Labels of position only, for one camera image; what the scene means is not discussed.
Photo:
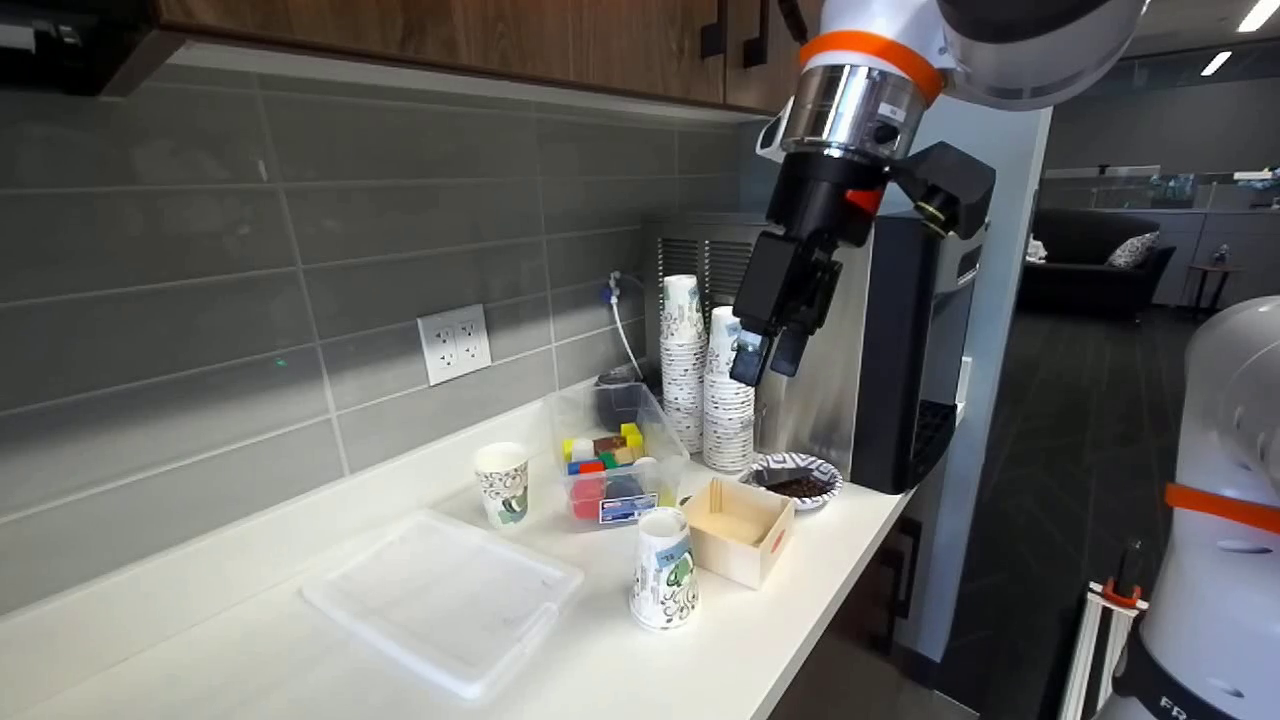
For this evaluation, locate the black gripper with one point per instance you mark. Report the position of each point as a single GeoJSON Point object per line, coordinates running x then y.
{"type": "Point", "coordinates": [792, 264]}

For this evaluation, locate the wooden cabinet door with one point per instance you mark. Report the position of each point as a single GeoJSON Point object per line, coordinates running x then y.
{"type": "Point", "coordinates": [789, 26]}
{"type": "Point", "coordinates": [607, 44]}

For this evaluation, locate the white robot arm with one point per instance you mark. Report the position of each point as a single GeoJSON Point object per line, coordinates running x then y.
{"type": "Point", "coordinates": [1207, 646]}

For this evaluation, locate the short paper cup stack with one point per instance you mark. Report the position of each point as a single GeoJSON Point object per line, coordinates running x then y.
{"type": "Point", "coordinates": [730, 406]}

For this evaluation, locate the tall paper cup stack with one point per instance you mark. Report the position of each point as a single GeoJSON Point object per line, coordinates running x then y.
{"type": "Point", "coordinates": [682, 340]}

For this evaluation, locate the steel black coffee machine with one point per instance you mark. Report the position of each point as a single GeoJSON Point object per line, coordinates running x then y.
{"type": "Point", "coordinates": [876, 389]}

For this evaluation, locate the patterned bowl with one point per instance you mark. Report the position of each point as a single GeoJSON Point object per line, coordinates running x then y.
{"type": "Point", "coordinates": [801, 476]}

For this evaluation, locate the small wooden box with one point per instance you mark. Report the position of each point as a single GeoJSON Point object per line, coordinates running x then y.
{"type": "Point", "coordinates": [737, 531]}

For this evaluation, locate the clear box of blocks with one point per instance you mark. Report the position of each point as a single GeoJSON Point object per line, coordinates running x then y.
{"type": "Point", "coordinates": [618, 454]}

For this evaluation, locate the paper cup near edge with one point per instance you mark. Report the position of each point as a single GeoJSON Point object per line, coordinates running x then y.
{"type": "Point", "coordinates": [667, 576]}

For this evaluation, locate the dark sofa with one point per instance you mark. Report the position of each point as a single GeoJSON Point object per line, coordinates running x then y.
{"type": "Point", "coordinates": [1074, 268]}

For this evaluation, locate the white sofa pillow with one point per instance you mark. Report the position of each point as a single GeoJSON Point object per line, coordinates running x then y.
{"type": "Point", "coordinates": [1135, 251]}

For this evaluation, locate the clear plastic lid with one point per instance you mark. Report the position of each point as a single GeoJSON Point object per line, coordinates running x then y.
{"type": "Point", "coordinates": [451, 601]}

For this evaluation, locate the white red-tipped stand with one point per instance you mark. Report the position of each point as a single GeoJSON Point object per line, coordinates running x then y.
{"type": "Point", "coordinates": [1104, 621]}

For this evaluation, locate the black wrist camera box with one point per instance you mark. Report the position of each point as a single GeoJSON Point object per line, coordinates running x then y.
{"type": "Point", "coordinates": [947, 186]}

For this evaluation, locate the paper cup near wall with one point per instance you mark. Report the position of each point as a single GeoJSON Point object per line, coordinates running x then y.
{"type": "Point", "coordinates": [501, 473]}

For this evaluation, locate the black right door handle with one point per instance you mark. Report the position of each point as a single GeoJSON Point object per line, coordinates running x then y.
{"type": "Point", "coordinates": [754, 49]}

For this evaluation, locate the white wall outlet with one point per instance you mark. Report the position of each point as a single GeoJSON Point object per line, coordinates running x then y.
{"type": "Point", "coordinates": [454, 340]}

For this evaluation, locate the black cabinet door handle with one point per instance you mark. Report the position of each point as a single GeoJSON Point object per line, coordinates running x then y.
{"type": "Point", "coordinates": [715, 32]}

